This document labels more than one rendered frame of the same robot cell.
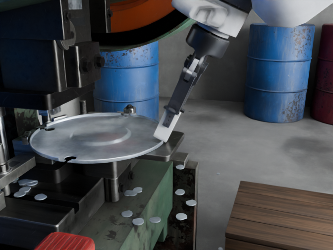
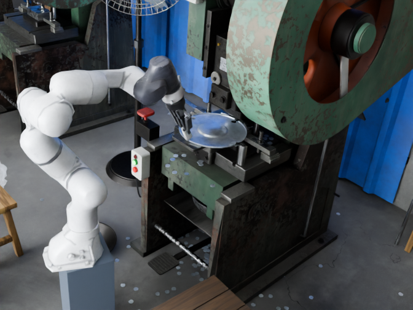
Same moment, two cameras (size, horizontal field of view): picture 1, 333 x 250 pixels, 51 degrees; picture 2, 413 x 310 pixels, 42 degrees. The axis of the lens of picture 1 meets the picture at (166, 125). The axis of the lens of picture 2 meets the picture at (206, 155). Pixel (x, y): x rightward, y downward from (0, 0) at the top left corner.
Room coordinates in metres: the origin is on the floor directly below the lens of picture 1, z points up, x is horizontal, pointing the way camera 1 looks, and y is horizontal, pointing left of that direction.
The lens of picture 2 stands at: (1.64, -1.59, 1.90)
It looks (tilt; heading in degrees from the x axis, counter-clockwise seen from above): 32 degrees down; 119
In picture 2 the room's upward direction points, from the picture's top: 5 degrees clockwise
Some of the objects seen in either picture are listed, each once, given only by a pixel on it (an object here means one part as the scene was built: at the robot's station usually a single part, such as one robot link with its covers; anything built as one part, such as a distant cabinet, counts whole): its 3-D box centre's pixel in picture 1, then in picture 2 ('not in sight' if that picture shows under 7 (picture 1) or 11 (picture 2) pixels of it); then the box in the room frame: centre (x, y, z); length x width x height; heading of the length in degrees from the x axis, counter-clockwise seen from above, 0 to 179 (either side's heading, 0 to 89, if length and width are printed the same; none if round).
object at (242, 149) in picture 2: (130, 122); (241, 154); (0.88, 0.10, 0.75); 0.03 x 0.03 x 0.10; 75
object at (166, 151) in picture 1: (122, 163); (203, 146); (0.70, 0.10, 0.72); 0.25 x 0.14 x 0.14; 75
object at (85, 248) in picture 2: not in sight; (72, 240); (0.51, -0.51, 0.52); 0.22 x 0.19 x 0.14; 58
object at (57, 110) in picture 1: (50, 104); not in sight; (0.74, 0.26, 0.84); 0.05 x 0.03 x 0.04; 165
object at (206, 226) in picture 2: not in sight; (225, 206); (0.75, 0.28, 0.31); 0.43 x 0.42 x 0.01; 165
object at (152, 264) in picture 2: not in sight; (200, 245); (0.71, 0.13, 0.14); 0.59 x 0.10 x 0.05; 75
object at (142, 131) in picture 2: not in sight; (147, 139); (0.38, 0.13, 0.62); 0.10 x 0.06 x 0.20; 165
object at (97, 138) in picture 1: (100, 133); (212, 129); (0.71, 0.14, 0.78); 0.29 x 0.29 x 0.01
